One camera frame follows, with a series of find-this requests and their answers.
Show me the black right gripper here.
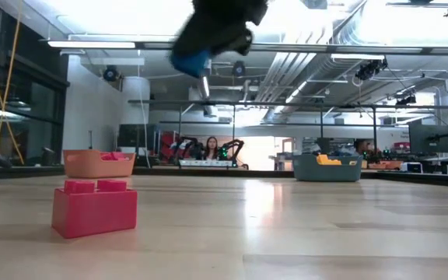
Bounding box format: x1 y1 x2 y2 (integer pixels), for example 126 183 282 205
171 0 270 58

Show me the black computer monitor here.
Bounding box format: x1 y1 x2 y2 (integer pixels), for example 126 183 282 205
408 124 448 156

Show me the long linear light fixture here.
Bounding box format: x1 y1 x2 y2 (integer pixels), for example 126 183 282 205
47 38 448 55

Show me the large black screen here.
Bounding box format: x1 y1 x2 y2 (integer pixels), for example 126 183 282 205
117 123 159 149

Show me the white device row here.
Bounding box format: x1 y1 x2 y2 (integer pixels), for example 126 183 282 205
179 159 233 168

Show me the black round speaker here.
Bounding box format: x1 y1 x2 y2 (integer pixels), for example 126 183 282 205
230 60 247 78
102 65 121 82

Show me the small orange crate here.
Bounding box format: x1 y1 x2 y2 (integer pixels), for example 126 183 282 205
367 159 403 170

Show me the dark grey plastic bin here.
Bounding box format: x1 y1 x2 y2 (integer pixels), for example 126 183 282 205
292 154 364 183

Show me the black steel cell frame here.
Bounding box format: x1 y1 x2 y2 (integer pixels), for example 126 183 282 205
128 99 448 172

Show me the blue square toy block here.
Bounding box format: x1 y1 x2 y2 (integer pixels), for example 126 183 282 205
169 49 212 79

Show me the person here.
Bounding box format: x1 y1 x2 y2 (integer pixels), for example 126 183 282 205
204 135 221 161
352 138 371 156

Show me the white round column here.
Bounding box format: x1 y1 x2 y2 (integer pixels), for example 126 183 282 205
121 75 151 125

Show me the orange plastic bin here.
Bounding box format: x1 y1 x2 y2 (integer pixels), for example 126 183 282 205
62 149 136 180

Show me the black camera cluster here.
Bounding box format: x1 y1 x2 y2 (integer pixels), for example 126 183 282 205
394 94 418 107
354 58 389 82

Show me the red cabinet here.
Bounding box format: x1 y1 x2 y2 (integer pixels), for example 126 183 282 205
159 131 182 160

